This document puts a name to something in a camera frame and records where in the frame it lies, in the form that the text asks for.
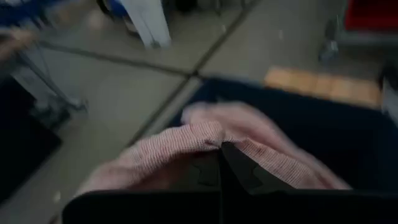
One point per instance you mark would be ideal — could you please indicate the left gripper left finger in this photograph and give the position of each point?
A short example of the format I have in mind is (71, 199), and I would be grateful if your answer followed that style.
(205, 174)

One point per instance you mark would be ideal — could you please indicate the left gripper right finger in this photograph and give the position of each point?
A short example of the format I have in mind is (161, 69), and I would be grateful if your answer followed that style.
(242, 174)

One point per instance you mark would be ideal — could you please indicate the pink knit garment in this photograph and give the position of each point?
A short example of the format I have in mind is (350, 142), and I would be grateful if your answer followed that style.
(174, 143)

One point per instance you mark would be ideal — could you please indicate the navy white-striped fabric bin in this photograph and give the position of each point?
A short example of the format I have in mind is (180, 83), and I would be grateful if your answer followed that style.
(342, 143)

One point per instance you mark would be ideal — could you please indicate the white panel leg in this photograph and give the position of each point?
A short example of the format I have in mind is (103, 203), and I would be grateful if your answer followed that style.
(149, 21)

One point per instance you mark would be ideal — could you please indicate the grey metal stand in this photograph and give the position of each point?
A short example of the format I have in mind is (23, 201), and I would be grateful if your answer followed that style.
(53, 84)

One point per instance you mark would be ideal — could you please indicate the black floor mat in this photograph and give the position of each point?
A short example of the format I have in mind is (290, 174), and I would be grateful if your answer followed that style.
(21, 140)

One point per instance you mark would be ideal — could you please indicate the red box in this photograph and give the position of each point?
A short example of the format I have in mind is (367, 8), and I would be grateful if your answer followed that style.
(373, 14)

